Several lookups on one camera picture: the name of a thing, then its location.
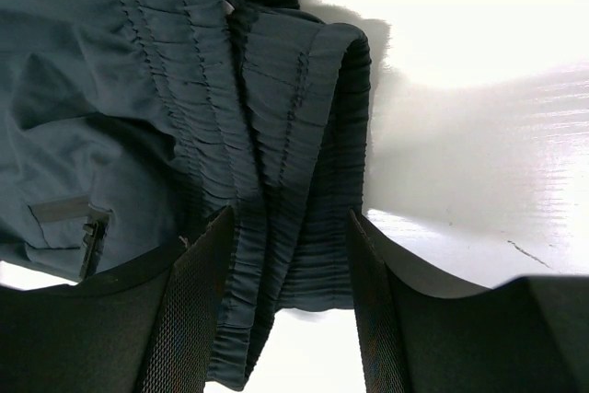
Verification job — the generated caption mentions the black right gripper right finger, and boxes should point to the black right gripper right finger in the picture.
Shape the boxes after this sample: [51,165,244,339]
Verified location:
[346,213,588,392]

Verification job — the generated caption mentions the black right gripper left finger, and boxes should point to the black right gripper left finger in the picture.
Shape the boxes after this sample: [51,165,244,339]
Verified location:
[1,207,234,392]

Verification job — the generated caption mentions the dark navy shorts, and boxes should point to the dark navy shorts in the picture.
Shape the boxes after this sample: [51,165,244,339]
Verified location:
[1,0,371,390]

